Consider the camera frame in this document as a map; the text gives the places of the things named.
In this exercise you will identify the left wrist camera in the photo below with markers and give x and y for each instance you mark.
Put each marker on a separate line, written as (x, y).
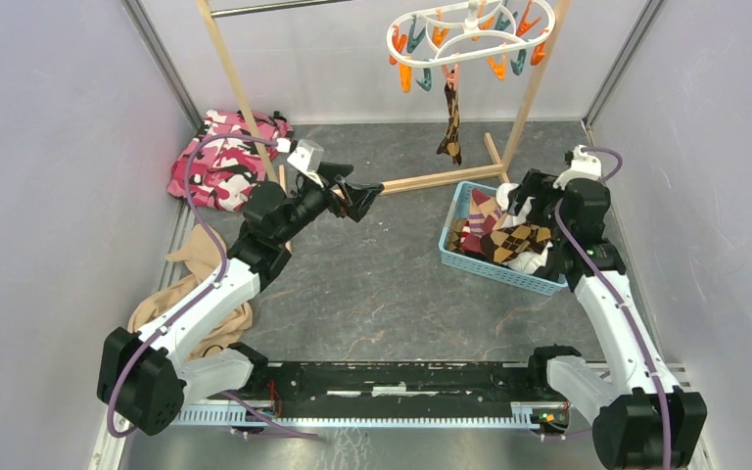
(302, 154)

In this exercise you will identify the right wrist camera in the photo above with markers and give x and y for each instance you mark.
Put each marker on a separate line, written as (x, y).
(582, 163)

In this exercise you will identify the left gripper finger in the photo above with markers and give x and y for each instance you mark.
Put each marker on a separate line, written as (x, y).
(357, 199)
(332, 173)

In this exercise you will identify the brown argyle sock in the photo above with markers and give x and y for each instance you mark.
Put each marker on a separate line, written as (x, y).
(506, 244)
(450, 144)

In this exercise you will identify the blue plastic basket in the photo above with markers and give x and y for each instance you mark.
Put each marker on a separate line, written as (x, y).
(459, 208)

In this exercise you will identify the white plastic clip hanger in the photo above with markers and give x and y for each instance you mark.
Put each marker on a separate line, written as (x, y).
(508, 36)

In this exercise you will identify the pink camouflage cloth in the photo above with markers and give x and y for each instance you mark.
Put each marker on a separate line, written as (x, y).
(225, 171)

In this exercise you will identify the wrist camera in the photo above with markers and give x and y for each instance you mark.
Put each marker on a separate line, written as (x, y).
(302, 154)
(582, 163)

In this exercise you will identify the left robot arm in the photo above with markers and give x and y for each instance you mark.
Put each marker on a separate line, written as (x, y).
(148, 376)

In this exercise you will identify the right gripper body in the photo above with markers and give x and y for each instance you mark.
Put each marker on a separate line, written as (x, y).
(540, 184)

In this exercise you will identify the white sock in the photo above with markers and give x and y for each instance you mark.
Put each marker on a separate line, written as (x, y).
(527, 262)

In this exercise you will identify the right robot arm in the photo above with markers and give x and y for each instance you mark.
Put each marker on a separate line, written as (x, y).
(640, 416)

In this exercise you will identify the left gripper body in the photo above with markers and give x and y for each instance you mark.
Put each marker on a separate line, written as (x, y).
(315, 192)

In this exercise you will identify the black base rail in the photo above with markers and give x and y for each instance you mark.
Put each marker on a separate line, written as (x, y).
(396, 389)

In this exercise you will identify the pink clothespin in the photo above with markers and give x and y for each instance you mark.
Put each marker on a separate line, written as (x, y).
(451, 76)

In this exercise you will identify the red striped sock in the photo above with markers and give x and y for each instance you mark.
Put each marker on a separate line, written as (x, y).
(484, 216)

